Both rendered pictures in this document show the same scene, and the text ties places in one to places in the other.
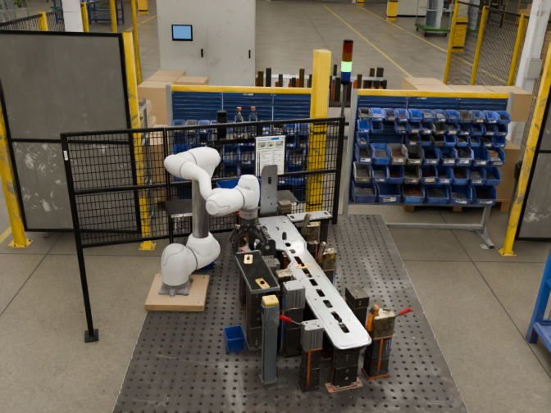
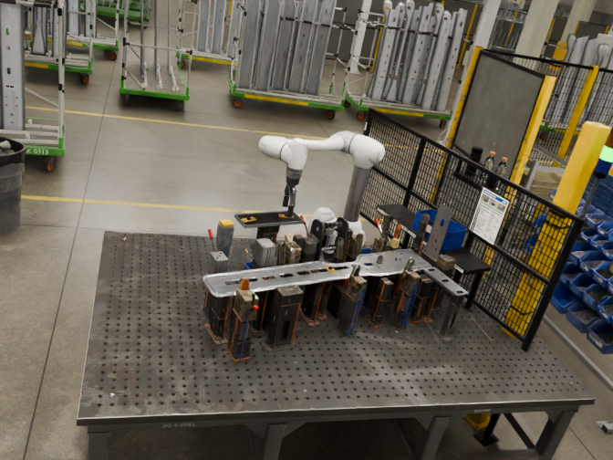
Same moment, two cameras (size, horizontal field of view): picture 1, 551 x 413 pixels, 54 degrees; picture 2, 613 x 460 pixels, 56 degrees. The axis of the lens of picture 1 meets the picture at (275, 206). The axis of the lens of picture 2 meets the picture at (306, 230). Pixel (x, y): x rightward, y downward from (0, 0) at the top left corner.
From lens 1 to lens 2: 3.19 m
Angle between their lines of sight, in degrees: 65
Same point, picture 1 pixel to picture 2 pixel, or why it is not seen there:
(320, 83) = (572, 162)
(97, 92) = (509, 126)
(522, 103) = not seen: outside the picture
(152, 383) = (202, 245)
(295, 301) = (257, 254)
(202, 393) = (193, 265)
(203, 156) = (359, 142)
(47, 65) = (494, 89)
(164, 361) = not seen: hidden behind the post
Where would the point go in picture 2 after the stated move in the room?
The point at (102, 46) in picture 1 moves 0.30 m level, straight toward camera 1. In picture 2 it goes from (530, 84) to (505, 82)
